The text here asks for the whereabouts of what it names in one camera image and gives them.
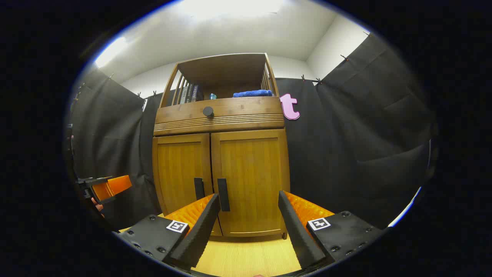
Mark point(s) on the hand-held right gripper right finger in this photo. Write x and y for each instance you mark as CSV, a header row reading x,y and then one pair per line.
x,y
298,231

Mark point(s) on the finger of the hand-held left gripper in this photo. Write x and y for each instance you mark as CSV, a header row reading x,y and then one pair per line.
x,y
115,184

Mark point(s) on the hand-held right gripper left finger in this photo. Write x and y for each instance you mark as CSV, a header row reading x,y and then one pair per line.
x,y
200,227

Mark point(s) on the wooden cabinet door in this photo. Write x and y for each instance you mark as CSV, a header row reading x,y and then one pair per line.
x,y
178,169
253,173

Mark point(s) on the wooden double-door shoe cabinet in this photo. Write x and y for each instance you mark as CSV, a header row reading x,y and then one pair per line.
x,y
223,69

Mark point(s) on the black backdrop cloth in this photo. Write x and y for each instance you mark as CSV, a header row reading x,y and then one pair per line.
x,y
346,134

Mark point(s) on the grey book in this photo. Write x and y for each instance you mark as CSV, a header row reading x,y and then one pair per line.
x,y
183,94

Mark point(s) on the dark book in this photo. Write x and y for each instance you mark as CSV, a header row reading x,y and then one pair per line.
x,y
189,93

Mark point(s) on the blue book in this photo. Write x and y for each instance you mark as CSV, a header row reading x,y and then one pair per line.
x,y
195,92

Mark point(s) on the wooden drawer with black knob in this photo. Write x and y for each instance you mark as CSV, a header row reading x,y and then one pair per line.
x,y
246,111

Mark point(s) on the blue folded towel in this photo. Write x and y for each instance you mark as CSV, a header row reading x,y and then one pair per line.
x,y
251,93

